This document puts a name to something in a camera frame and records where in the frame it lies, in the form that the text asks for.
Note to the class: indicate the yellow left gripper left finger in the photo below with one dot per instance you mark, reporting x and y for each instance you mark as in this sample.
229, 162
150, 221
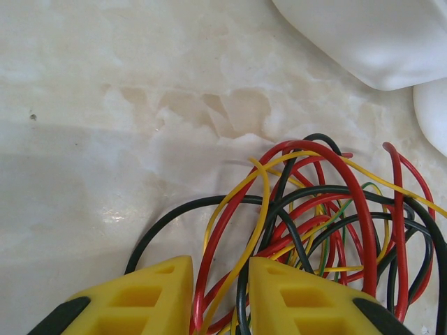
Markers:
181, 279

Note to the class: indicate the white plastic tray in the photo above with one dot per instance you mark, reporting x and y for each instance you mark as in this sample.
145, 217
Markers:
436, 115
366, 42

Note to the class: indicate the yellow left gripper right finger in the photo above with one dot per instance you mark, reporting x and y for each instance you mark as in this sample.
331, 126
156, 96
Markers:
258, 279

